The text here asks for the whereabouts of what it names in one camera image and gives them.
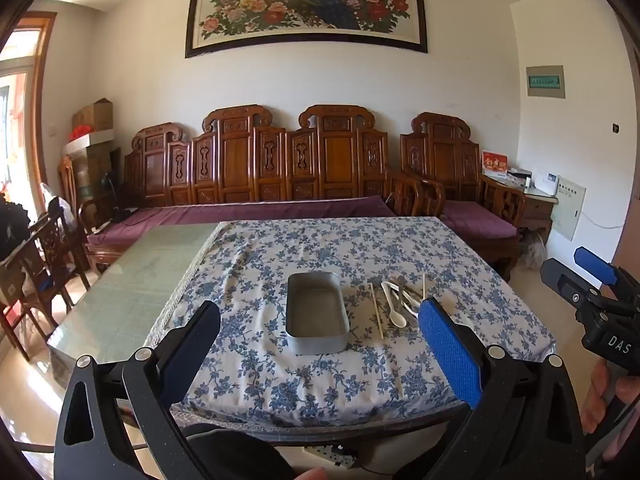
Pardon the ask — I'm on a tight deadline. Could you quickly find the carved wooden sofa bench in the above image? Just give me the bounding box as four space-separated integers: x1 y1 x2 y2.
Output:
77 105 426 276

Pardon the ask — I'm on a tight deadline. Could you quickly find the white device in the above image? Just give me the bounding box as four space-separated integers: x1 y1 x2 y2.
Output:
530 171 558 196

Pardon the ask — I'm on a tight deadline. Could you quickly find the purple armchair cushion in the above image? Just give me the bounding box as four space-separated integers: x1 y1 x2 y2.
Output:
440 200 518 241

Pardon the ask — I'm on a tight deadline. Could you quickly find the wooden door frame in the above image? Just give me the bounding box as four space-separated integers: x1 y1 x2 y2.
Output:
0 12 58 201

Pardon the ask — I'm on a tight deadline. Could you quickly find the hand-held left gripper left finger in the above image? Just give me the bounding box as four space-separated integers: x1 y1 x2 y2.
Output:
54 301 222 480

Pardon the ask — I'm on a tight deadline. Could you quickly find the black bag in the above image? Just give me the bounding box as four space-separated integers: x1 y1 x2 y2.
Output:
0 200 33 261

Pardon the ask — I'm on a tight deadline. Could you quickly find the wooden side table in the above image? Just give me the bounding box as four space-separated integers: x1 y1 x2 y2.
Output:
520 187 560 241

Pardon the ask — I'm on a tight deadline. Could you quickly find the white plastic bag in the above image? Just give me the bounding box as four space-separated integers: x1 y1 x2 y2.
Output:
40 182 76 221

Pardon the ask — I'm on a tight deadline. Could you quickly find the blue floral tablecloth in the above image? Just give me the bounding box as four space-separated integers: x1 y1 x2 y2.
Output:
145 216 557 428

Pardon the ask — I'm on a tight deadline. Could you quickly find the purple bench cushion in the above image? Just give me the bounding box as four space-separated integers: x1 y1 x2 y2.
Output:
87 195 398 248

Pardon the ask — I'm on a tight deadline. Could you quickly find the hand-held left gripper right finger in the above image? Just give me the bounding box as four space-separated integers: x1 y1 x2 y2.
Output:
418 297 587 480

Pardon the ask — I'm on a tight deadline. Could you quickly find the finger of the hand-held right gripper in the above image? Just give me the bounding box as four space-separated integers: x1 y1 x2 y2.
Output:
574 247 640 307
540 258 609 321

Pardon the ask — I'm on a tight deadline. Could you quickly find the metal tin box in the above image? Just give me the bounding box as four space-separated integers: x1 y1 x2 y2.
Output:
285 271 348 357

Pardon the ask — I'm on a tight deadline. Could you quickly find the carved wooden armchair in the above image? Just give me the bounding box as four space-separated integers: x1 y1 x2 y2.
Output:
400 112 528 281

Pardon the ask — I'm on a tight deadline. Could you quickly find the person's right hand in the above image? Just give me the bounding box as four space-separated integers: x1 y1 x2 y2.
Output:
582 363 640 436

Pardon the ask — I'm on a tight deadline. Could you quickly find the grey fluffy mop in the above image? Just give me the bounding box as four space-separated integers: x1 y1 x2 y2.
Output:
520 232 548 268

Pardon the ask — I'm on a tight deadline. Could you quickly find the green labelled wall panel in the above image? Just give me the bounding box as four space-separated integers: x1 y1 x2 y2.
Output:
526 65 566 99

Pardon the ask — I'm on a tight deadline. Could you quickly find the large box with white lid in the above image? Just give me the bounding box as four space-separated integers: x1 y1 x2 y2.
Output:
64 129 121 196

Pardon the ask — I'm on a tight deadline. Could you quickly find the black desk lamp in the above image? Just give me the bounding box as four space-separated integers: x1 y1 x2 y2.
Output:
100 170 123 221

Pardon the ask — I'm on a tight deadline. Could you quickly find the grey metal wall panel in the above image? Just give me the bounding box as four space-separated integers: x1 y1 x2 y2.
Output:
550 175 587 243

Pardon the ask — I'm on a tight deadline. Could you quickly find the white cable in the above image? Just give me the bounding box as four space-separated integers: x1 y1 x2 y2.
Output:
582 211 622 228

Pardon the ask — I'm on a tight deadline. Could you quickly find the framed peacock flower painting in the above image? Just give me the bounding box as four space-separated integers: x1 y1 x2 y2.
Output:
185 0 428 59

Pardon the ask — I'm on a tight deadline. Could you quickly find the white power strip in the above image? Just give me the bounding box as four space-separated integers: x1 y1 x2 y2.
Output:
305 442 358 466

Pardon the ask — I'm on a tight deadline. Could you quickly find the brown cardboard box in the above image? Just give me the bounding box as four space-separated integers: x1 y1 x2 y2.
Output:
72 98 115 133

